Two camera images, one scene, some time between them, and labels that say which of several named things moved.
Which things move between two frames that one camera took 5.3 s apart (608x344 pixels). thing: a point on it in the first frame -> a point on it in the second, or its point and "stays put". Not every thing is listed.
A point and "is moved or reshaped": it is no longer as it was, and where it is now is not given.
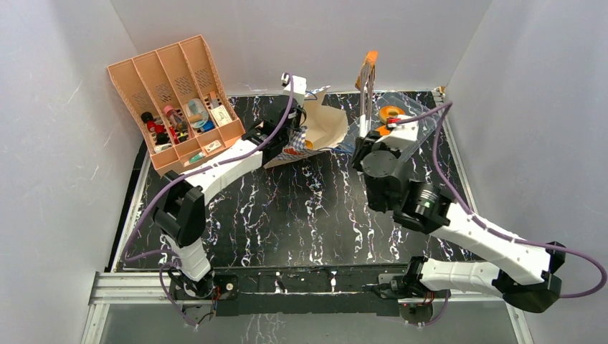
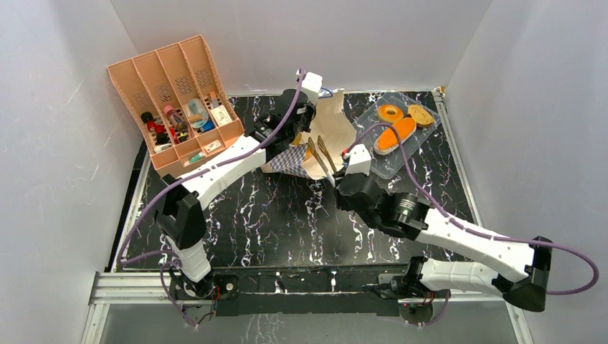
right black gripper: [366, 142] -> [345, 190]
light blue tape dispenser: [196, 107] stays put
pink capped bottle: [176, 118] stays put
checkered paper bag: [323, 127] is moved or reshaped
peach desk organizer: [179, 102] stays put
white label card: [221, 115] stays put
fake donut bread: [383, 112] stays put
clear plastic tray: [426, 122] is moved or reshaped
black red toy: [162, 137] stays put
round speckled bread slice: [371, 59] -> [420, 115]
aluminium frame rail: [106, 288] stays put
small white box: [212, 146] stays put
